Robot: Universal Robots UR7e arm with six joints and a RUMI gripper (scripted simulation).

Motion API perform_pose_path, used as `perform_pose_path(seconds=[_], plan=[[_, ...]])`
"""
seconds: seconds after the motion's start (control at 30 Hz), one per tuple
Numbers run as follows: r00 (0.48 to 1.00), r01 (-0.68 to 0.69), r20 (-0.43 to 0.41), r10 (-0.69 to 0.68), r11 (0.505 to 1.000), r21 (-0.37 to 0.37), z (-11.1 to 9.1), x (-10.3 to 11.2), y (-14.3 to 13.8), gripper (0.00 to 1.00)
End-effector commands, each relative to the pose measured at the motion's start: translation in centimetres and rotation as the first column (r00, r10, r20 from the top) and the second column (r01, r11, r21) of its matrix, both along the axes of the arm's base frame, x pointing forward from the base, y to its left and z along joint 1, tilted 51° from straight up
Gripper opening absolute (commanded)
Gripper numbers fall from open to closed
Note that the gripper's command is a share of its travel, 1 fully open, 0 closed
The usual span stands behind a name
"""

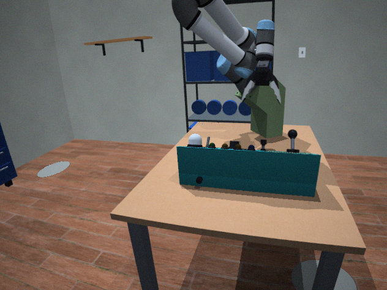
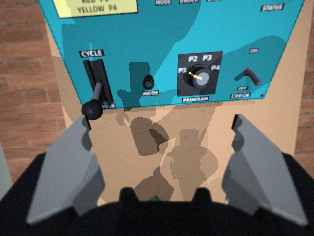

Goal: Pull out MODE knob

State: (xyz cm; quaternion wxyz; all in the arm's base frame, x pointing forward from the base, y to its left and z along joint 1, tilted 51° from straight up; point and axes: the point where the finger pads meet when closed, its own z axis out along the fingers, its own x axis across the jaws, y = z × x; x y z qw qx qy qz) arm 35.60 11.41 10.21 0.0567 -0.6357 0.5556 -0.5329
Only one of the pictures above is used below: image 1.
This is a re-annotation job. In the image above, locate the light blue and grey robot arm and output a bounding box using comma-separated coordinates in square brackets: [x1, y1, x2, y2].
[171, 0, 275, 95]

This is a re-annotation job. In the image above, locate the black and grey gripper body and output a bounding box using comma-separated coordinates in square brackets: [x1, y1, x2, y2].
[254, 54, 272, 86]

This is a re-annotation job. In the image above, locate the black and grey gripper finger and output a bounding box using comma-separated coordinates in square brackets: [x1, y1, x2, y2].
[241, 73, 255, 103]
[270, 73, 281, 105]

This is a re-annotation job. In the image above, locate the teal control console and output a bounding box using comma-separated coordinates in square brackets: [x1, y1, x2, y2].
[176, 129, 321, 197]

